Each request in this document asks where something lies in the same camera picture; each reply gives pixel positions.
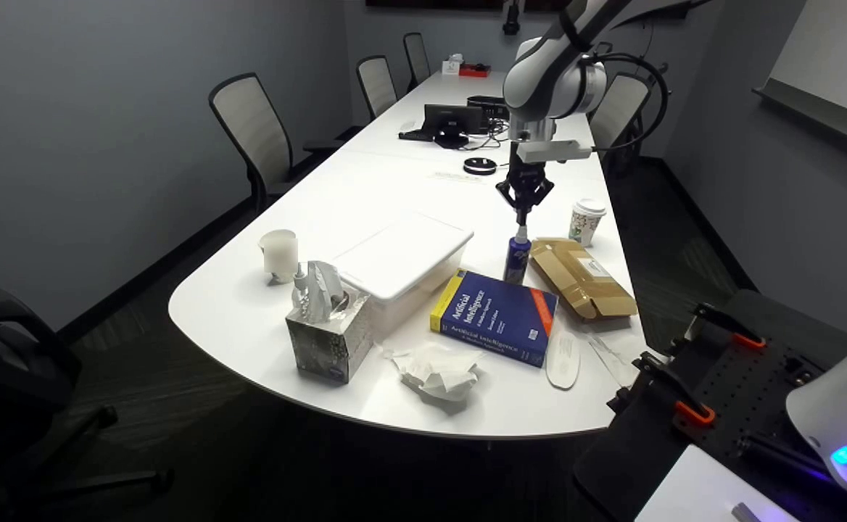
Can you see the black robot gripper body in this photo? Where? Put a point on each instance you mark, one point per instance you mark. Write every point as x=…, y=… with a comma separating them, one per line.
x=524, y=187

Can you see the blue pump bottle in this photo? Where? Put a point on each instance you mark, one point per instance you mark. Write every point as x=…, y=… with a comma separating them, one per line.
x=518, y=256

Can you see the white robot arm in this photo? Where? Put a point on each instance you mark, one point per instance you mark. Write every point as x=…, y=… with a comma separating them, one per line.
x=556, y=75

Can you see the round black speakerphone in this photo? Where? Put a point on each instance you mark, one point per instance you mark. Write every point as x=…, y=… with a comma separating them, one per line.
x=479, y=165

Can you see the white lidded coffee cup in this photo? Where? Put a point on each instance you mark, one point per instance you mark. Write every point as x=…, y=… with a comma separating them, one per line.
x=583, y=221

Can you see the brown cardboard box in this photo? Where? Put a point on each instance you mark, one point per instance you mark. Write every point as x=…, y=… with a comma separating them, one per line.
x=586, y=287

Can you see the blue hardcover book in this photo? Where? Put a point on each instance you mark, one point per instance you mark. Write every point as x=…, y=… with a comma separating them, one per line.
x=491, y=313

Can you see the white plastic bin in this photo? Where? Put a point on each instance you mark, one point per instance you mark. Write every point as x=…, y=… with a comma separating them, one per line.
x=402, y=263

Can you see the grey right side chair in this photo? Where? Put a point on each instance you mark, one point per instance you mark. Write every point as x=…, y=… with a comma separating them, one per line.
x=618, y=105

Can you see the white and red items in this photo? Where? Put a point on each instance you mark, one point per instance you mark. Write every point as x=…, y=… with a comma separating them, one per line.
x=460, y=68

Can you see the white oval plastic piece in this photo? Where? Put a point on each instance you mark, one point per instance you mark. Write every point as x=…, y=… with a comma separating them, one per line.
x=560, y=359

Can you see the crumpled white tissue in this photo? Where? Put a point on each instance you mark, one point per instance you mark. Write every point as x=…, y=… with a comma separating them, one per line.
x=440, y=372

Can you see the grey far office chair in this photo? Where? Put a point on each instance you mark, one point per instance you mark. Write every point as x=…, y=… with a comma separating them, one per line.
x=375, y=81

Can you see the grey office chair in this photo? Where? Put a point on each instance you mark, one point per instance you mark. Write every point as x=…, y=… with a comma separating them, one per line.
x=375, y=81
x=259, y=133

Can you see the black clamp orange tip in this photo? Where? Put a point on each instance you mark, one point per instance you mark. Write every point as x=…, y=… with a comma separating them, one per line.
x=714, y=313

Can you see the grey tissue box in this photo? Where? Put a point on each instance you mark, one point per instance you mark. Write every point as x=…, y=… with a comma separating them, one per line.
x=330, y=321

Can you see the small paper cup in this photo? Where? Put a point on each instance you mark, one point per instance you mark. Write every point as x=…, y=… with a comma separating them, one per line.
x=280, y=252

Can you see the grey middle office chair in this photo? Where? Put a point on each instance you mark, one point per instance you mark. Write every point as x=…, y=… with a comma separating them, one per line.
x=259, y=133

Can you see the black mesh office chair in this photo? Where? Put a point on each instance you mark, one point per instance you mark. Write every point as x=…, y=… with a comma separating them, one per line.
x=37, y=382

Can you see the black clamp with orange handle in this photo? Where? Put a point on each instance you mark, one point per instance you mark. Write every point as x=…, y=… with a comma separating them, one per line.
x=675, y=388

